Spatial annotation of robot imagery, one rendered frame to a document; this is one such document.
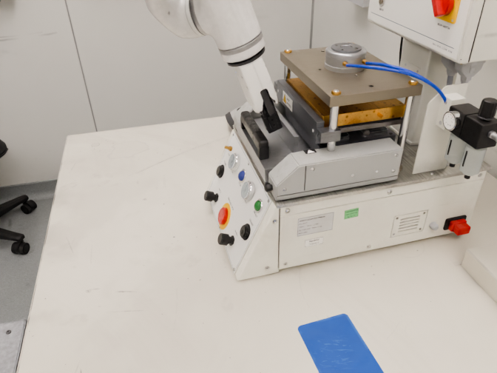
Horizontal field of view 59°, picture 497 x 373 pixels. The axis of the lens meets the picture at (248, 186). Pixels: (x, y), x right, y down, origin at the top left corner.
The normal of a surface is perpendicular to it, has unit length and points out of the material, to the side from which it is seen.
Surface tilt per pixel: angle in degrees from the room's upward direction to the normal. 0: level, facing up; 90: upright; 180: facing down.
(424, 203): 90
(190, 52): 90
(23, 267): 0
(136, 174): 0
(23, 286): 0
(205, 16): 102
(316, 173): 90
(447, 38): 90
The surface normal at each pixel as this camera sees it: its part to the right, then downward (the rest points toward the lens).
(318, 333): -0.02, -0.83
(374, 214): 0.26, 0.54
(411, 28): -0.97, 0.16
